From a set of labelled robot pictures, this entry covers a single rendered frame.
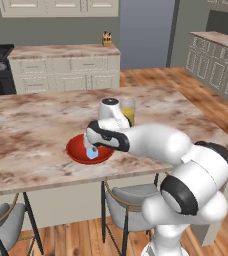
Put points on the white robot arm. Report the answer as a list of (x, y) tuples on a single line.
[(172, 146)]

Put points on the cream base cupboard run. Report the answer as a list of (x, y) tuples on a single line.
[(66, 71)]

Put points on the red bowl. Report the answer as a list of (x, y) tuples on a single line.
[(76, 151)]

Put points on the grey wall cupboards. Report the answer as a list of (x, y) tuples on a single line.
[(226, 4)]

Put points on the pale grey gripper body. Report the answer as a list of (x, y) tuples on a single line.
[(88, 144)]

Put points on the grey base cupboard run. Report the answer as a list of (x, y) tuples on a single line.
[(216, 61)]

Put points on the wooden knife block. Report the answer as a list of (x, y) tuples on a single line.
[(107, 40)]

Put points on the glass cup with yellow drink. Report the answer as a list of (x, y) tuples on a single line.
[(130, 111)]

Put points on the cream wall cupboards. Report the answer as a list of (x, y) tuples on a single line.
[(57, 7)]

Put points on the grey stool with black legs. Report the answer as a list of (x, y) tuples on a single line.
[(6, 220), (129, 206)]

